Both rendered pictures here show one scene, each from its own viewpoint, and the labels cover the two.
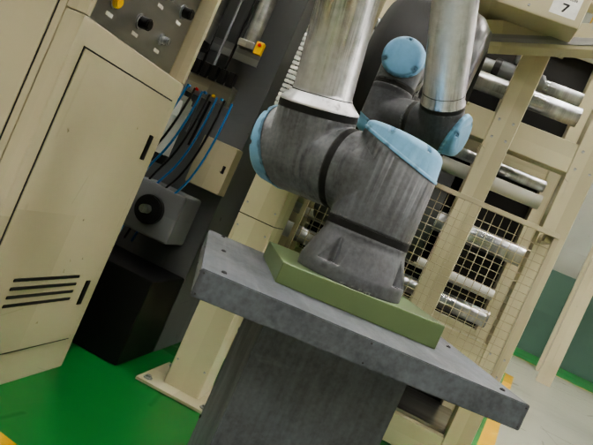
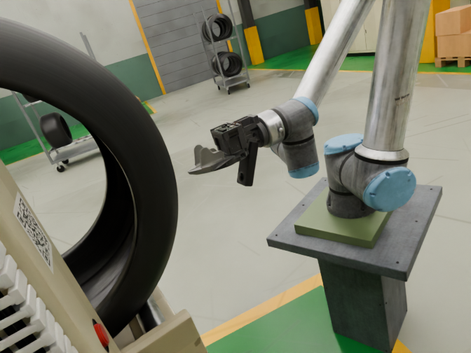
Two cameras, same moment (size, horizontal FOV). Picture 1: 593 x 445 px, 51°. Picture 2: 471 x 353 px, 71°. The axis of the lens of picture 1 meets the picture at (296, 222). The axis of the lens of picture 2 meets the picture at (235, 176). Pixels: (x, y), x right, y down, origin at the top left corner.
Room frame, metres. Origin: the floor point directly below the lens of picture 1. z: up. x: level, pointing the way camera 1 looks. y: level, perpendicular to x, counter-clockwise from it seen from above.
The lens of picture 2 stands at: (2.02, 0.51, 1.35)
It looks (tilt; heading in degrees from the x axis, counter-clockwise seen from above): 23 degrees down; 235
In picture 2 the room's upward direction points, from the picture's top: 17 degrees counter-clockwise
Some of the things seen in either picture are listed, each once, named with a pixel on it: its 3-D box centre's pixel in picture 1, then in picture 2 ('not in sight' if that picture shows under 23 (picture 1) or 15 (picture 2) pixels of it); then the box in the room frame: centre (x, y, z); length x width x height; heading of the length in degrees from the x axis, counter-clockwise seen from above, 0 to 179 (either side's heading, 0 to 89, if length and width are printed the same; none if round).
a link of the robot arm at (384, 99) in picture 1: (387, 112); (299, 154); (1.36, -0.08, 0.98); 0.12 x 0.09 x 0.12; 60
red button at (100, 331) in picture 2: not in sight; (97, 337); (2.02, 0.12, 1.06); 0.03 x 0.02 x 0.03; 79
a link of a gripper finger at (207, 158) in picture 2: not in sight; (205, 159); (1.65, -0.11, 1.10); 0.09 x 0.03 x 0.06; 169
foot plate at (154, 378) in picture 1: (187, 386); not in sight; (2.08, 0.11, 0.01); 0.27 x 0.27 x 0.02; 79
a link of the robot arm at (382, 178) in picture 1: (384, 180); (347, 161); (1.10, -0.11, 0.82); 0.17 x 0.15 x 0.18; 60
